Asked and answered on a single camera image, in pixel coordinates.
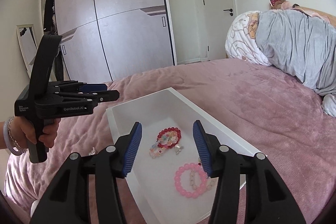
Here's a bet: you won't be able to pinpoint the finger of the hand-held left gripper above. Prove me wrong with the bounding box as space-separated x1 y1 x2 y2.
47 80 108 94
54 90 120 106

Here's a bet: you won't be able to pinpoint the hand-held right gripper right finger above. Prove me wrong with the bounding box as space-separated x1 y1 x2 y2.
192 120 307 224

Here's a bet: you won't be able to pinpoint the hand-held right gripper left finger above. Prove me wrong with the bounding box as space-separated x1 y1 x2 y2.
29 122 143 224

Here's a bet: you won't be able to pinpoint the multicoloured charm bracelet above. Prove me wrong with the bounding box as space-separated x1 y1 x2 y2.
149 132 184 159

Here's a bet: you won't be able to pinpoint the white bead bracelet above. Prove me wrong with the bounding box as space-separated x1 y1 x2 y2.
188 158 217 191

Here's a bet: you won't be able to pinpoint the pink bead bracelet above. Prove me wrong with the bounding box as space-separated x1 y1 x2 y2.
174 163 208 199

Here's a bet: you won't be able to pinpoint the red bead bracelet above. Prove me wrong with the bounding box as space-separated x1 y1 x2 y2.
157 127 182 149

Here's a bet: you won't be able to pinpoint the white plastic box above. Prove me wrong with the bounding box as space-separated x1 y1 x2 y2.
106 87 267 224

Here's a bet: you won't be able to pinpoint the person's left hand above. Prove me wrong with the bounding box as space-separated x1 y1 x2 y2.
13 116 58 148

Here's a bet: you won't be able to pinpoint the black hanging garment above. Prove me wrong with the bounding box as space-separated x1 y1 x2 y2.
54 46 65 81

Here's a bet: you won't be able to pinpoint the lavender bangle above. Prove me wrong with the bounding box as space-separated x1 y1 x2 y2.
4 124 25 156

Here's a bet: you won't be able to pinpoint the white-framed leaning mirror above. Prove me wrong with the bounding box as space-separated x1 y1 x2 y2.
16 24 40 79

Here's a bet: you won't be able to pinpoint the grey sliding-door wardrobe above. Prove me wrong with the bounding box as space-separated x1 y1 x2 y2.
41 0 212 81

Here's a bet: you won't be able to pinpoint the pink bedspread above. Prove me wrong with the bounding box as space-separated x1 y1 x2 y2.
5 57 336 224

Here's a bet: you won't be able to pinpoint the dark hanging clothes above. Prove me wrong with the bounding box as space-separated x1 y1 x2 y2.
43 0 57 35

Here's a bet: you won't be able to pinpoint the white printed blanket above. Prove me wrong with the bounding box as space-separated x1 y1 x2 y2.
225 11 273 66

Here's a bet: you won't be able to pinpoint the grey blanket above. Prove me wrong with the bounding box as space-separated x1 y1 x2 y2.
255 9 336 117

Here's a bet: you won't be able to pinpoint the plush toy with red crown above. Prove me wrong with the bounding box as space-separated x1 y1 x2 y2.
270 0 300 10

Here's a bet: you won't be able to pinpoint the wooden bed headboard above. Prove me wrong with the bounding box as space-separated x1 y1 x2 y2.
297 6 336 28

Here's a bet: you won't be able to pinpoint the silver chain bracelet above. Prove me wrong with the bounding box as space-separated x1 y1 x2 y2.
7 117 28 153

